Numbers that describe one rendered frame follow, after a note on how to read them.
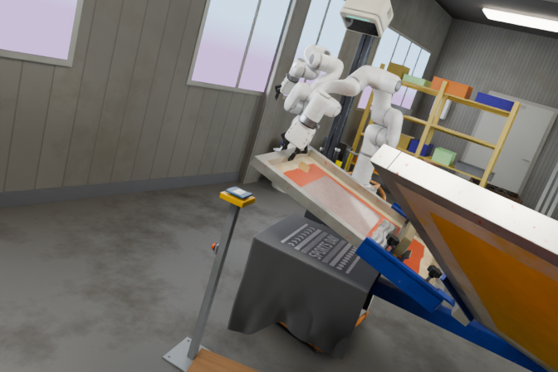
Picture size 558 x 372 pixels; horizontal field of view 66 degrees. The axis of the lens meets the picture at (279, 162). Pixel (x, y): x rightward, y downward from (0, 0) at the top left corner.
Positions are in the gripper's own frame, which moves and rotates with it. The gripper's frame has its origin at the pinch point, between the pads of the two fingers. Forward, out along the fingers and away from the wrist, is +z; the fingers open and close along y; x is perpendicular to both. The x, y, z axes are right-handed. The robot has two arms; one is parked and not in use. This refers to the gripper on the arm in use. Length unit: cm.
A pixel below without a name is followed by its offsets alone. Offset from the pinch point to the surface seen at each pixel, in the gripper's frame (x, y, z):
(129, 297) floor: -26, 43, 143
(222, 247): -10, 5, 62
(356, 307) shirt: 22, -58, 23
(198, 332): -10, -8, 110
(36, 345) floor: 34, 45, 143
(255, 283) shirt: 22, -24, 44
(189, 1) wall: -166, 199, -5
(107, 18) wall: -93, 204, 30
